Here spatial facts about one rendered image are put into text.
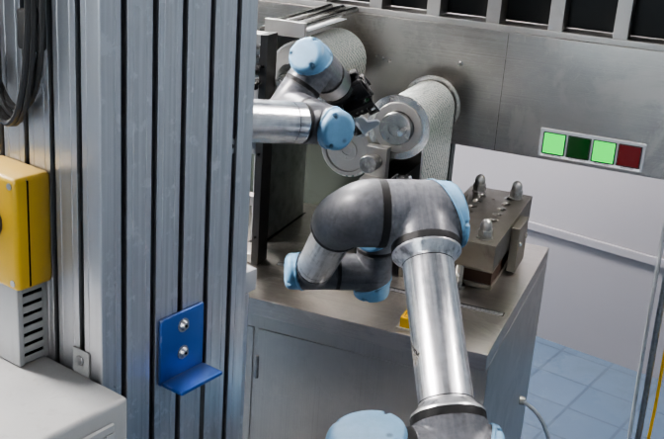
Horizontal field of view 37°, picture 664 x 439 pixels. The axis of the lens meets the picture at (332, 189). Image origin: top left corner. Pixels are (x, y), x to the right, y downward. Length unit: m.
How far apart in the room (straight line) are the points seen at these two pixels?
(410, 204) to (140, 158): 0.62
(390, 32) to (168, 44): 1.48
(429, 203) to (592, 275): 2.43
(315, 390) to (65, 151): 1.23
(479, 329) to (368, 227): 0.57
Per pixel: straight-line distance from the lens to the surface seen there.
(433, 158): 2.32
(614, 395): 3.87
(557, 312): 4.13
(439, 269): 1.59
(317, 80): 1.88
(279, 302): 2.15
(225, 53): 1.18
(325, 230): 1.66
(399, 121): 2.20
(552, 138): 2.48
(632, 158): 2.47
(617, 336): 4.06
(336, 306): 2.15
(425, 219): 1.61
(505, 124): 2.51
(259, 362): 2.26
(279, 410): 2.29
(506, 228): 2.32
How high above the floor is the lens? 1.82
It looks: 19 degrees down
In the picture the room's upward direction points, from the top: 4 degrees clockwise
